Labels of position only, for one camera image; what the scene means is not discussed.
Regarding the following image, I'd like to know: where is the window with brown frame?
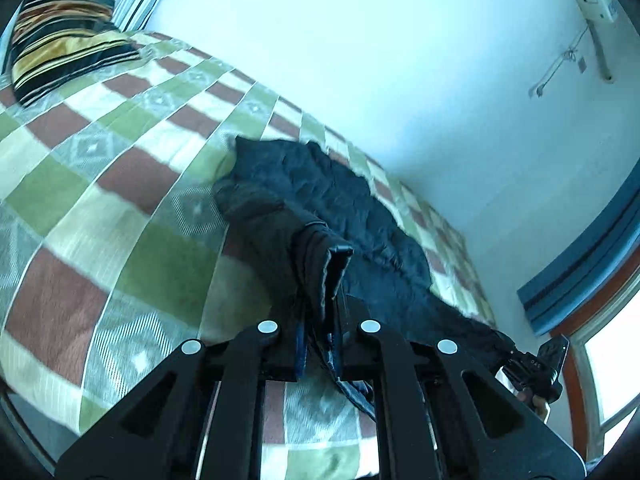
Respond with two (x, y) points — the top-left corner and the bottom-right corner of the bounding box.
(550, 252), (639, 460)

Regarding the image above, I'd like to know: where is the black puffer jacket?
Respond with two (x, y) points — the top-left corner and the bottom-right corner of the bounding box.
(211, 135), (516, 424)

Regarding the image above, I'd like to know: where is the person's right hand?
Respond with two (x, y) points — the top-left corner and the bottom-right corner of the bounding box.
(516, 389), (550, 424)

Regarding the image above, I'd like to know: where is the white air conditioner pipe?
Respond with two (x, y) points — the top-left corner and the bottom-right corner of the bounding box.
(528, 20), (615, 99)

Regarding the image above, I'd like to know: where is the yellow black striped pillow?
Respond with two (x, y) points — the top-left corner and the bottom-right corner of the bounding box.
(9, 0), (140, 106)

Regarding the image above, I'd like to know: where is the checkered green red bedspread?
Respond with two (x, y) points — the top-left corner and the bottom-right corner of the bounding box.
(1, 32), (492, 455)

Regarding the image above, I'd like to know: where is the blue striped curtain valance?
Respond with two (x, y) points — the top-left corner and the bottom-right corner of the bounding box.
(518, 167), (639, 336)

